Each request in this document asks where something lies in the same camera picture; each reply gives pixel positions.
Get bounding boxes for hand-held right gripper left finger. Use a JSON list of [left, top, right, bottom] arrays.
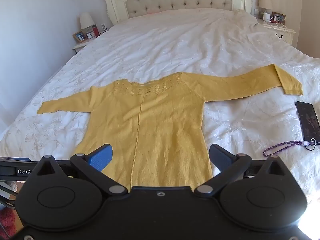
[[32, 144, 125, 195]]

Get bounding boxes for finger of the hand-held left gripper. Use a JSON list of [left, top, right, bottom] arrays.
[[0, 157, 31, 162]]

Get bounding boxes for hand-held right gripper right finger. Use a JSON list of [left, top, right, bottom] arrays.
[[194, 144, 292, 195]]

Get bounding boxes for yellow knitted sweater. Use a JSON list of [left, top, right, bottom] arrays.
[[37, 64, 303, 190]]

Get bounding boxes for red knitted cloth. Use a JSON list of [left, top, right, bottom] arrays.
[[0, 208, 18, 238]]

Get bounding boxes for black smartphone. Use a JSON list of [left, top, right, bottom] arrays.
[[295, 101, 320, 145]]

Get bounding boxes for cream nightstand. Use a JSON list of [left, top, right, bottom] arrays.
[[260, 20, 296, 46], [72, 29, 111, 53]]

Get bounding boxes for white floral bedspread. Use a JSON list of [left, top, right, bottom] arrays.
[[0, 8, 320, 205]]

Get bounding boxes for table lamp beige shade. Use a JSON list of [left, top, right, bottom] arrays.
[[80, 12, 94, 31], [258, 0, 273, 14]]

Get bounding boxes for purple phone lanyard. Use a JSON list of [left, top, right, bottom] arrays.
[[262, 138, 320, 158]]

